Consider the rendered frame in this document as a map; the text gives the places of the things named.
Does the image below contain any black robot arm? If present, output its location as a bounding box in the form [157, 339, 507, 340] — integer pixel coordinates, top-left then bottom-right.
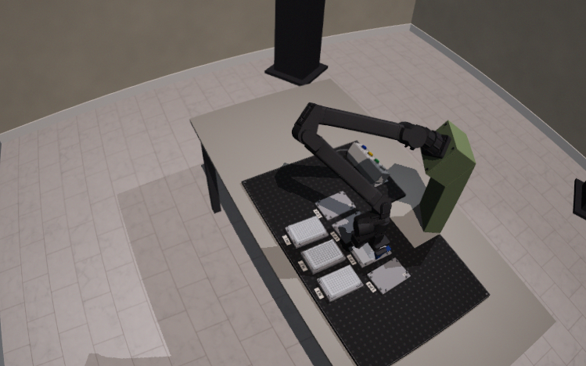
[292, 102, 451, 249]

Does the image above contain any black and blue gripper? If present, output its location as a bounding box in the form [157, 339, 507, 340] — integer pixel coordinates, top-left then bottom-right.
[368, 231, 391, 259]

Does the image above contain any white operator button panel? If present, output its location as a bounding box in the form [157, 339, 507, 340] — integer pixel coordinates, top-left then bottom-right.
[337, 142, 390, 187]

